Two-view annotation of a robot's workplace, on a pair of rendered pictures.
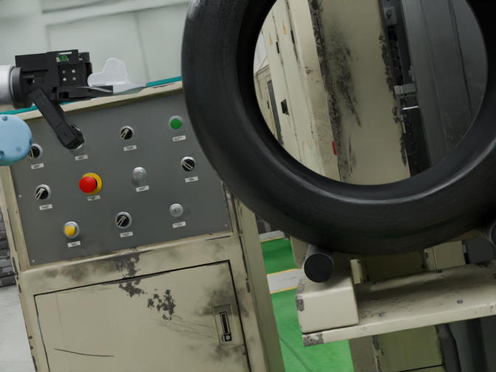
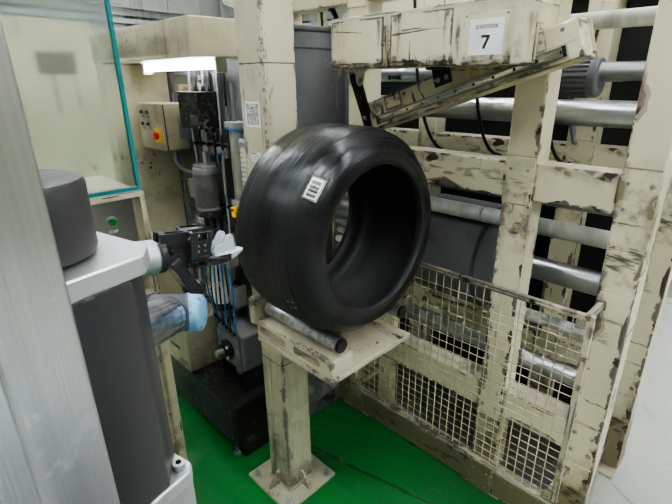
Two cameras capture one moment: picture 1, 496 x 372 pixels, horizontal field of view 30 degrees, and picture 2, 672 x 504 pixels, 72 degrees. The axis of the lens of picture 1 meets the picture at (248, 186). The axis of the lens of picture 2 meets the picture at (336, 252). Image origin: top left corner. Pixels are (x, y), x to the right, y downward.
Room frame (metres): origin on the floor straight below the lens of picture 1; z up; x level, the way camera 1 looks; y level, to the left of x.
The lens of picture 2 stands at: (0.68, 0.79, 1.62)
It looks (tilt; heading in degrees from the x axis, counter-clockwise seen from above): 21 degrees down; 310
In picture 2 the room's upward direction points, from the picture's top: 1 degrees counter-clockwise
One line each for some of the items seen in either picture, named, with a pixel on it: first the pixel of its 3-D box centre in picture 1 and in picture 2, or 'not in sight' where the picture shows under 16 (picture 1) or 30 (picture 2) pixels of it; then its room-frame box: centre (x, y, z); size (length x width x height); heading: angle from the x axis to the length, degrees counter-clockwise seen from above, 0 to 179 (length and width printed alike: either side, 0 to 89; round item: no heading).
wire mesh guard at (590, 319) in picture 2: not in sight; (443, 360); (1.28, -0.54, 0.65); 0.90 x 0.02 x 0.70; 174
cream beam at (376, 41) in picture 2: not in sight; (432, 40); (1.38, -0.52, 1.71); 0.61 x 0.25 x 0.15; 174
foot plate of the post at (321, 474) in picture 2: not in sight; (291, 471); (1.80, -0.25, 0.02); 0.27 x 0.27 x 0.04; 84
